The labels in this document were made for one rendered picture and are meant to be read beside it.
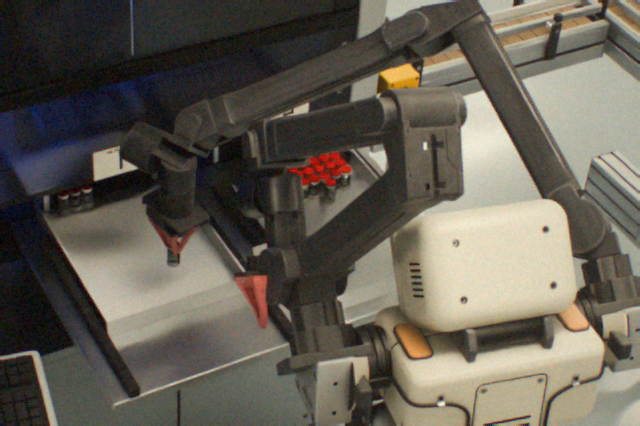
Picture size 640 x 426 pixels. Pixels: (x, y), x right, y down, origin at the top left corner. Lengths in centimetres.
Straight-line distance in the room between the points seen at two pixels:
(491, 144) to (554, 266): 245
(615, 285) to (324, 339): 42
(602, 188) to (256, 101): 138
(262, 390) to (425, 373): 128
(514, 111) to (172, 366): 68
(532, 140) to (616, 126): 242
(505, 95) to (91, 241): 82
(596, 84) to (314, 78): 258
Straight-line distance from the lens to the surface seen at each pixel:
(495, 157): 412
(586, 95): 448
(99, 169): 233
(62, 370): 262
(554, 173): 193
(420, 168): 148
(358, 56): 203
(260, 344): 220
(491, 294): 169
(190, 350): 219
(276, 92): 206
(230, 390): 290
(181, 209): 214
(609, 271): 190
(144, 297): 227
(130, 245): 237
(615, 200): 324
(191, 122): 207
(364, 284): 232
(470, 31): 199
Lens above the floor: 246
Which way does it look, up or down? 40 degrees down
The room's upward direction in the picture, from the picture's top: 5 degrees clockwise
